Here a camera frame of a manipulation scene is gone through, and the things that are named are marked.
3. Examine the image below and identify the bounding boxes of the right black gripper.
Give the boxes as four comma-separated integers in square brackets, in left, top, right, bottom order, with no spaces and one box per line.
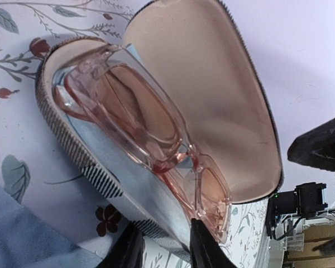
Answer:
[266,182,328,239]

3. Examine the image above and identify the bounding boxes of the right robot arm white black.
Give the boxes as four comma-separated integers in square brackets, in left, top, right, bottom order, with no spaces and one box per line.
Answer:
[265,118,335,241]

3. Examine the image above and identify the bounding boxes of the brown striped glasses case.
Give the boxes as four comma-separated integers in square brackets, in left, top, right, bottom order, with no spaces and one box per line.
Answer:
[36,1,283,261]

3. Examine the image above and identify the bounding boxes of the floral patterned table mat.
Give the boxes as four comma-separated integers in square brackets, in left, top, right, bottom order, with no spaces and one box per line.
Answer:
[0,1,266,267]

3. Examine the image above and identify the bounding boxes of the clear pink frame glasses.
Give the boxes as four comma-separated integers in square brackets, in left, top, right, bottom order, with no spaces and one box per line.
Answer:
[52,45,231,243]

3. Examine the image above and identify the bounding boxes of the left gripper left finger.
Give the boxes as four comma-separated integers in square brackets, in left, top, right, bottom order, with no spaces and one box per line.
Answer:
[102,223,144,268]

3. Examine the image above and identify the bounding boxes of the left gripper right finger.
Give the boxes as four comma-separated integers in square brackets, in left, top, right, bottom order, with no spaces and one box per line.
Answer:
[190,218,236,268]

